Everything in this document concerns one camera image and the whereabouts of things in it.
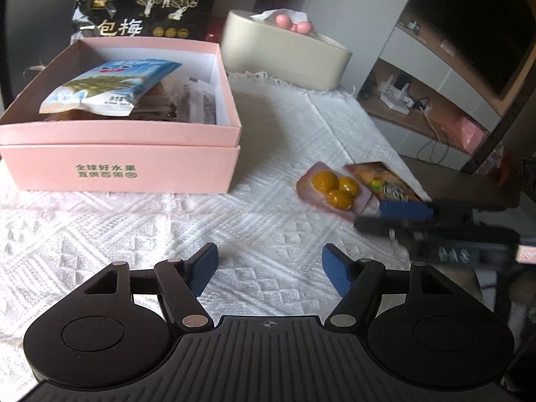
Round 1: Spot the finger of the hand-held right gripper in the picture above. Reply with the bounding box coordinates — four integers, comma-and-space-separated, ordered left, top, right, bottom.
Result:
354, 215, 520, 246
378, 198, 509, 222

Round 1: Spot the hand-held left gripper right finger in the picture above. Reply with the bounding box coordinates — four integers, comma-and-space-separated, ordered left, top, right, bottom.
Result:
322, 243, 461, 336

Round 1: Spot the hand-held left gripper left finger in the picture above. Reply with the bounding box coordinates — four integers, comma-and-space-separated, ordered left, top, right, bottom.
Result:
77, 242, 219, 336

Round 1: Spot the orange colourful snack packet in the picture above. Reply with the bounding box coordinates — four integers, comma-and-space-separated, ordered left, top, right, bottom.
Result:
342, 161, 433, 207

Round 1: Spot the pink packet of yellow plums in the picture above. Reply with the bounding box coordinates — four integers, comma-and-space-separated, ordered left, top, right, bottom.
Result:
296, 161, 375, 222

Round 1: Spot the pink cardboard box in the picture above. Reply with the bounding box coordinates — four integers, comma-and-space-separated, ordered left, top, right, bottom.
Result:
0, 36, 243, 195

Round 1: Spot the clear packet of dark snack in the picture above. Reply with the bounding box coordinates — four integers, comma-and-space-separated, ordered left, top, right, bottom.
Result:
167, 84, 218, 125

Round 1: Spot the orange bread packet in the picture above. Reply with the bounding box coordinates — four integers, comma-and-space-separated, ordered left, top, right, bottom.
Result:
46, 79, 177, 122

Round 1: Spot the white and blue snack packet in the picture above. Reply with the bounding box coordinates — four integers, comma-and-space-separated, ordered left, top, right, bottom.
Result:
39, 59, 184, 118

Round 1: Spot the pink soft package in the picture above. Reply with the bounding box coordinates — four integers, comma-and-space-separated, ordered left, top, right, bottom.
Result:
444, 115, 490, 153

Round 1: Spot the white router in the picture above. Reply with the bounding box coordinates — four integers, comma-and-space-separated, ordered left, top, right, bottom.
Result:
379, 74, 432, 114

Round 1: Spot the white knitted cloth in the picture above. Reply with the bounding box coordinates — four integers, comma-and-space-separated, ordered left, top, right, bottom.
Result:
0, 71, 436, 344

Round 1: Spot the white and wood cabinet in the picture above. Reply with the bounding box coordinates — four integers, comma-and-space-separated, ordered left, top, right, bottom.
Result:
356, 21, 520, 177

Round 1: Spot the cream tissue box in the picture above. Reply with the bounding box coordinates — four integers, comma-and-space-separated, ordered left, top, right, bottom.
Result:
220, 9, 353, 90

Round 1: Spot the black television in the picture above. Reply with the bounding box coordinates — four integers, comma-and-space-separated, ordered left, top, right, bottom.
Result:
404, 0, 536, 101

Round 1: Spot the pink bow ornament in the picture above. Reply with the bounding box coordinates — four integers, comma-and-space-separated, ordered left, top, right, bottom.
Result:
274, 13, 314, 34

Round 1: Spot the white tissue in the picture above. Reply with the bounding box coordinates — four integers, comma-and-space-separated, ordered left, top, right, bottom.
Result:
250, 7, 311, 23

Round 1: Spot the black gold-printed snack bag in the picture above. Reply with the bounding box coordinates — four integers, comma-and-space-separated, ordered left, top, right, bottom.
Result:
69, 0, 221, 45

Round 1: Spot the black cable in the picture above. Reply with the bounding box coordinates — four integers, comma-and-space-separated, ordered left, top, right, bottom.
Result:
416, 113, 451, 164

